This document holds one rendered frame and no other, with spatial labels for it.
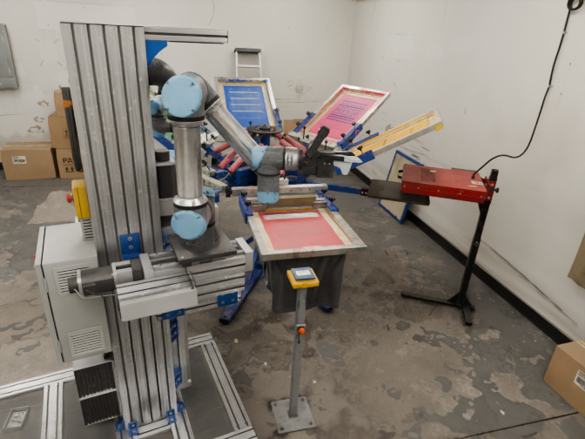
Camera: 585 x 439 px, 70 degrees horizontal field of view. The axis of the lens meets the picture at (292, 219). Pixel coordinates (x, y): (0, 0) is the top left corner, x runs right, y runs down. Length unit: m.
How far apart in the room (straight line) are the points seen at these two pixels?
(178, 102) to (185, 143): 0.13
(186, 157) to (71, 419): 1.62
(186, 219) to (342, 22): 5.85
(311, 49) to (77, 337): 5.71
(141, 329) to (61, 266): 0.49
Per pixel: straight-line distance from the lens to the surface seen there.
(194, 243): 1.63
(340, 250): 2.26
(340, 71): 7.04
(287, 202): 2.69
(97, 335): 1.94
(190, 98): 1.31
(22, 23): 6.81
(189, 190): 1.41
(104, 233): 1.77
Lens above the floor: 2.04
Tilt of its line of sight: 25 degrees down
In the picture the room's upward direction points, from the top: 3 degrees clockwise
